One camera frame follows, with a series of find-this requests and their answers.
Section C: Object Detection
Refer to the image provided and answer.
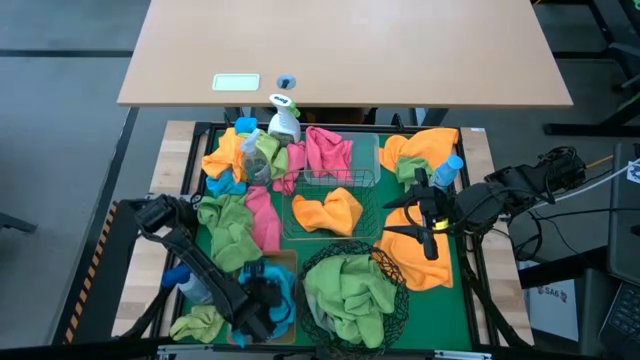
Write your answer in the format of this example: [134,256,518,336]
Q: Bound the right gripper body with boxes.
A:
[425,188,459,236]

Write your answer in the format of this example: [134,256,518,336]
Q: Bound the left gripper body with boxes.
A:
[233,273,286,344]

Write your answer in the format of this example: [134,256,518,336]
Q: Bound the blue microfiber towel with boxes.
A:
[234,259,298,349]
[205,169,248,198]
[233,116,259,135]

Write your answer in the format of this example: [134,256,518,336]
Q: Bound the green microfiber towel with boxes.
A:
[304,253,397,314]
[238,130,291,181]
[319,294,400,350]
[394,155,435,194]
[196,192,265,274]

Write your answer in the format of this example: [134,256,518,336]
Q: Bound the orange microfiber towel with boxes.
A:
[373,202,455,293]
[378,127,461,175]
[291,186,365,238]
[201,127,250,183]

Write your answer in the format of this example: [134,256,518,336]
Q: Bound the pink microfiber towel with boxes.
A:
[271,140,308,197]
[305,125,355,181]
[243,185,284,253]

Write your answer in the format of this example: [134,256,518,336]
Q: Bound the pale greyish microfiber towel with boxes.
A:
[302,287,326,329]

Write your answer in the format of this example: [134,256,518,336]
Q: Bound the yellow-green microfiber towel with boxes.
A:
[168,303,226,345]

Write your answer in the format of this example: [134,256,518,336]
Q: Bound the tan plastic bin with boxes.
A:
[227,248,300,347]

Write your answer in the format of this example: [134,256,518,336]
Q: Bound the light blue bottle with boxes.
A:
[430,154,465,191]

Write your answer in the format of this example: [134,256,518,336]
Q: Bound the grey bottle with blue cap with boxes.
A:
[160,263,214,305]

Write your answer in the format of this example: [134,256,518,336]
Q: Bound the green table mat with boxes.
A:
[182,127,474,351]

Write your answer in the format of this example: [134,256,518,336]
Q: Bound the clear spray bottle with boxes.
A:
[240,128,273,187]

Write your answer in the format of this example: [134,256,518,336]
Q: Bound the white spray bottle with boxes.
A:
[267,93,303,147]

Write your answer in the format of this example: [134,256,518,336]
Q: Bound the black base with hazard stripes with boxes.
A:
[49,198,151,347]

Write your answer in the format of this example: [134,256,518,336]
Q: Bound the white printed box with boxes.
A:
[528,277,580,343]

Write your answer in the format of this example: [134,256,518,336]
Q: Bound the light wooden desk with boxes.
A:
[116,0,575,109]

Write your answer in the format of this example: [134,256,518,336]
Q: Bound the dark grey computer case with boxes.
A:
[606,141,640,287]

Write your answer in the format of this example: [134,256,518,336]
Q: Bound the white rectangular desk plate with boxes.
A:
[211,72,262,93]

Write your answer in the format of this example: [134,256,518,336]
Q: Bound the black keyboard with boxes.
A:
[598,280,640,354]

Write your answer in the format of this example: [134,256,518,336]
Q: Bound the dark furniture foot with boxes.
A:
[0,211,39,235]

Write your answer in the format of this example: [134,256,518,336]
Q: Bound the black woven wire basket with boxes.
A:
[296,239,411,359]

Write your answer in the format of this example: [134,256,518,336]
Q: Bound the black table frame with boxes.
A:
[149,119,501,360]

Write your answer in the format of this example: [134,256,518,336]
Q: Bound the silver aluminium rail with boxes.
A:
[157,343,494,360]

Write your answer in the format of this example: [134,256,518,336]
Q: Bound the white cable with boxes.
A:
[529,158,640,207]

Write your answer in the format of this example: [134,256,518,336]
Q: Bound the black desk frame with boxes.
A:
[543,0,640,137]

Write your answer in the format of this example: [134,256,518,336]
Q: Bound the yellow cable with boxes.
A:
[584,154,615,170]

